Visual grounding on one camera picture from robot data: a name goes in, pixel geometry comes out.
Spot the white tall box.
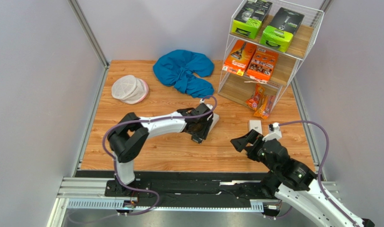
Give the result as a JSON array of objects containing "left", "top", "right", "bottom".
[
  {"left": 208, "top": 113, "right": 220, "bottom": 134},
  {"left": 248, "top": 120, "right": 263, "bottom": 134}
]

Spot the orange razor bag vertical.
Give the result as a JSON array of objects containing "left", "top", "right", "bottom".
[{"left": 253, "top": 95, "right": 276, "bottom": 119}]

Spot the orange razor bag horizontal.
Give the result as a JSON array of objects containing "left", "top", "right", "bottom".
[{"left": 245, "top": 84, "right": 265, "bottom": 111}]

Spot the orange razor box back side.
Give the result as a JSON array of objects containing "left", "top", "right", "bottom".
[{"left": 245, "top": 47, "right": 279, "bottom": 84}]

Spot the orange Gillette Fusion5 box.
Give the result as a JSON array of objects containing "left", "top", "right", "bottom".
[{"left": 222, "top": 39, "right": 257, "bottom": 76}]

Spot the black green Gillette Labs box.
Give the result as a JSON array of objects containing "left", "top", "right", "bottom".
[{"left": 260, "top": 8, "right": 305, "bottom": 52}]

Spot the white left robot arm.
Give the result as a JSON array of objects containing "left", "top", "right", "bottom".
[{"left": 103, "top": 103, "right": 220, "bottom": 185}]

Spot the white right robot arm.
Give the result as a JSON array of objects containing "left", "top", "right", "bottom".
[{"left": 231, "top": 128, "right": 375, "bottom": 227}]

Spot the black green box on shelf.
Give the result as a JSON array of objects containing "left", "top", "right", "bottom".
[{"left": 230, "top": 0, "right": 273, "bottom": 39}]

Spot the blue cloth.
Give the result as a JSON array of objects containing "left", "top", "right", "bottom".
[{"left": 153, "top": 50, "right": 214, "bottom": 98}]

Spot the white mesh laundry bag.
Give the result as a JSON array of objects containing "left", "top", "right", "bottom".
[{"left": 111, "top": 75, "right": 149, "bottom": 105}]

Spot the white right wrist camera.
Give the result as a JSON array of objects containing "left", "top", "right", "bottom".
[{"left": 263, "top": 122, "right": 282, "bottom": 141}]

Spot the black mounting rail base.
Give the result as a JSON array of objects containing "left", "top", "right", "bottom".
[{"left": 58, "top": 170, "right": 343, "bottom": 218}]

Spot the white wire wooden shelf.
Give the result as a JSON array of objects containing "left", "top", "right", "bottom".
[{"left": 218, "top": 0, "right": 324, "bottom": 117}]

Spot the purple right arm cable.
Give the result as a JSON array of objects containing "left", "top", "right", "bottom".
[{"left": 264, "top": 120, "right": 360, "bottom": 227}]

